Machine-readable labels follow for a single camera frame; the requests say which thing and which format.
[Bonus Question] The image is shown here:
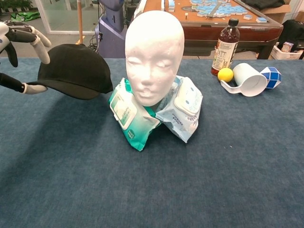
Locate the yellow ball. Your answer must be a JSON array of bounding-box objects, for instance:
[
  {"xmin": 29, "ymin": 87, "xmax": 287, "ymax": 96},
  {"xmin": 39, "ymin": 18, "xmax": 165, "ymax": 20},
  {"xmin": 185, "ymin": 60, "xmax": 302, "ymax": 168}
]
[{"xmin": 217, "ymin": 67, "xmax": 234, "ymax": 83}]

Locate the blue white snake cube toy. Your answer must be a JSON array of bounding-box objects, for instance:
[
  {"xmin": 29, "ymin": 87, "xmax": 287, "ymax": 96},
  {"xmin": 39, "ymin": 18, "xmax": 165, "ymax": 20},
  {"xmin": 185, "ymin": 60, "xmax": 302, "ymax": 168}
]
[{"xmin": 259, "ymin": 66, "xmax": 282, "ymax": 89}]

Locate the white foam mannequin head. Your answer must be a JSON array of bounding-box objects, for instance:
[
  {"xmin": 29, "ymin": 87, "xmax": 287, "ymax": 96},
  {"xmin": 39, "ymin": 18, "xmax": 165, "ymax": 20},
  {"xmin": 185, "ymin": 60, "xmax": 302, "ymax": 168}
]
[{"xmin": 125, "ymin": 10, "xmax": 185, "ymax": 107}]

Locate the black bag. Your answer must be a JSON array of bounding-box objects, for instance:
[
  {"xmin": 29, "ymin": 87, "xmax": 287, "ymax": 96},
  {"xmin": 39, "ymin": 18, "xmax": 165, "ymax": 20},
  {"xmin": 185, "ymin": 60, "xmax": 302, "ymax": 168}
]
[{"xmin": 277, "ymin": 19, "xmax": 304, "ymax": 52}]

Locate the floor cable bundle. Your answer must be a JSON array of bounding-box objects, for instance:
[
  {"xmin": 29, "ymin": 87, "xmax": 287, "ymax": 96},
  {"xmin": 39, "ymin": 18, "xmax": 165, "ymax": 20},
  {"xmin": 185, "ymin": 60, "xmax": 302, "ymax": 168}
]
[{"xmin": 85, "ymin": 35, "xmax": 99, "ymax": 54}]

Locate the white plastic mug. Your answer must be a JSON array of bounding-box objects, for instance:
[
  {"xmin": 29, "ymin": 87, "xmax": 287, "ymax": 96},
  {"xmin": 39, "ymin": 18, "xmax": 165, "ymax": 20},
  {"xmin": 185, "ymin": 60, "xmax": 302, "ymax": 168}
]
[{"xmin": 220, "ymin": 62, "xmax": 268, "ymax": 97}]

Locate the white plastic basket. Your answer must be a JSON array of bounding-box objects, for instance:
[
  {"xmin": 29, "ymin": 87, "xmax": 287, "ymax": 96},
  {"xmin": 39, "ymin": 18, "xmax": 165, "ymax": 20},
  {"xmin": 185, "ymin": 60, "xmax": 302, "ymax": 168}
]
[{"xmin": 270, "ymin": 45, "xmax": 304, "ymax": 60}]

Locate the blue tablecloth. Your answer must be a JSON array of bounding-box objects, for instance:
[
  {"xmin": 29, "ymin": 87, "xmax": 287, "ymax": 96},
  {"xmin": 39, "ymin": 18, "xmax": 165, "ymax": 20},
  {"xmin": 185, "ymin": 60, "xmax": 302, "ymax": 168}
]
[{"xmin": 0, "ymin": 57, "xmax": 304, "ymax": 228}]

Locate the black baseball cap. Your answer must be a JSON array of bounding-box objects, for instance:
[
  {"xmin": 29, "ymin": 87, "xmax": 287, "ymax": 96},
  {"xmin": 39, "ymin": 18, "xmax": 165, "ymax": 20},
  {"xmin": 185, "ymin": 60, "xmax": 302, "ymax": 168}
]
[{"xmin": 27, "ymin": 43, "xmax": 114, "ymax": 100}]

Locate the brown mahjong table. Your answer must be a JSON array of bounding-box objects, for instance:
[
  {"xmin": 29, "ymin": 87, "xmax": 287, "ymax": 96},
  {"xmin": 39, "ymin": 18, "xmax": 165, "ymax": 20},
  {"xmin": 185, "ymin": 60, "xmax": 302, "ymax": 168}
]
[{"xmin": 134, "ymin": 0, "xmax": 284, "ymax": 60}]

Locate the green wet wipes pack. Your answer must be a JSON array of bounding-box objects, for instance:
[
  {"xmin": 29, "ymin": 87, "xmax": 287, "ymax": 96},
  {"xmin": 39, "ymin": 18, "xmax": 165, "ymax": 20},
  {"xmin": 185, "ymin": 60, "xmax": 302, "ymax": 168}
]
[{"xmin": 108, "ymin": 77, "xmax": 162, "ymax": 152}]

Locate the wooden pole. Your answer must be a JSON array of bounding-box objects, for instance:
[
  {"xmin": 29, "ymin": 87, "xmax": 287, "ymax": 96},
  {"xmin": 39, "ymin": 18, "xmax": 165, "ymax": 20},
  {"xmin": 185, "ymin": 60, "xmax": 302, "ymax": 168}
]
[{"xmin": 77, "ymin": 0, "xmax": 84, "ymax": 46}]

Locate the green bag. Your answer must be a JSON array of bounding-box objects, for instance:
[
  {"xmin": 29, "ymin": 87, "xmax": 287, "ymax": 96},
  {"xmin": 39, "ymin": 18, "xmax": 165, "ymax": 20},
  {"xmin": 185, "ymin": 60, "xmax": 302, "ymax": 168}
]
[{"xmin": 10, "ymin": 11, "xmax": 40, "ymax": 22}]

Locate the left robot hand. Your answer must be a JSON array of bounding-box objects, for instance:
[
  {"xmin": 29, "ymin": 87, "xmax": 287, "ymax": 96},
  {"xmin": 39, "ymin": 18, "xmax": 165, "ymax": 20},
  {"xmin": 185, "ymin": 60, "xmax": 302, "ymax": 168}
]
[{"xmin": 0, "ymin": 20, "xmax": 52, "ymax": 95}]

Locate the dark drink bottle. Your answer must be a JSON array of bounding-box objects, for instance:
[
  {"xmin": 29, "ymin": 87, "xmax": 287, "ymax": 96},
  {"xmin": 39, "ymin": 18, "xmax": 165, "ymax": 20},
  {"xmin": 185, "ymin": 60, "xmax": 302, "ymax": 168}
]
[{"xmin": 210, "ymin": 18, "xmax": 240, "ymax": 77}]

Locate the black cloth on mahjong table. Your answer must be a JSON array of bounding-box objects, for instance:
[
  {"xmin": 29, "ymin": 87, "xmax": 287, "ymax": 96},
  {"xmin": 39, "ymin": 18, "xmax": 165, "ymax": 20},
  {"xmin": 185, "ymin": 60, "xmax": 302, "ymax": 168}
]
[{"xmin": 242, "ymin": 0, "xmax": 285, "ymax": 10}]

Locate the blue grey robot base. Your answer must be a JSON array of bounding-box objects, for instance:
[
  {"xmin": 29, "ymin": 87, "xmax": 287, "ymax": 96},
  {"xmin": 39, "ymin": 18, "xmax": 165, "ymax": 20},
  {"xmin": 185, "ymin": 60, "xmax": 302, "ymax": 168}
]
[{"xmin": 95, "ymin": 0, "xmax": 129, "ymax": 59}]

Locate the light blue wet wipes pack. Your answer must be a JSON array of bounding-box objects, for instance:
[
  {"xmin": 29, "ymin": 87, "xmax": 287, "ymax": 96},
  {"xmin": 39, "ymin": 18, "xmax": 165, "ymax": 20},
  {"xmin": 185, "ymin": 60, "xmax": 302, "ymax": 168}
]
[{"xmin": 155, "ymin": 75, "xmax": 204, "ymax": 143}]

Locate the cardboard box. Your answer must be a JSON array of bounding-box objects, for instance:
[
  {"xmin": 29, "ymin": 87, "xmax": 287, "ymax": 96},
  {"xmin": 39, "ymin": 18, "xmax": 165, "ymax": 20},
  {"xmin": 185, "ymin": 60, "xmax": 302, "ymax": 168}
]
[{"xmin": 261, "ymin": 3, "xmax": 292, "ymax": 24}]

